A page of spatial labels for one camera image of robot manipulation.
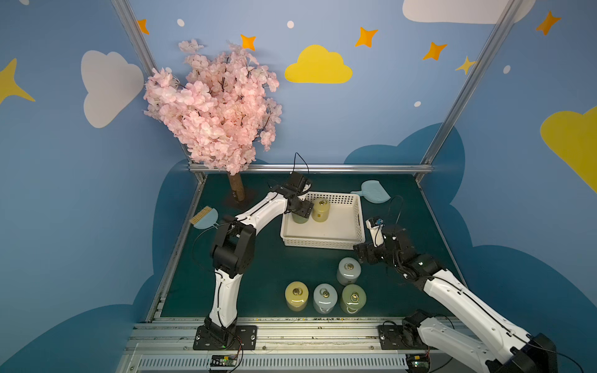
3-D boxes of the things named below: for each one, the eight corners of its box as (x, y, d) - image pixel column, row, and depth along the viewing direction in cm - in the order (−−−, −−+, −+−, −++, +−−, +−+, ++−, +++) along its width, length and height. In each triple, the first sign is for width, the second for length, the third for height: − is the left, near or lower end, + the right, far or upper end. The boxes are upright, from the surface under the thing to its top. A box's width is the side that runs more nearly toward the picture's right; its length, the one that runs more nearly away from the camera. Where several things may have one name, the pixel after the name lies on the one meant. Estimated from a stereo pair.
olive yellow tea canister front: (285, 311, 82) (284, 303, 74) (286, 289, 87) (285, 280, 79) (308, 311, 82) (309, 303, 74) (307, 289, 87) (308, 280, 79)
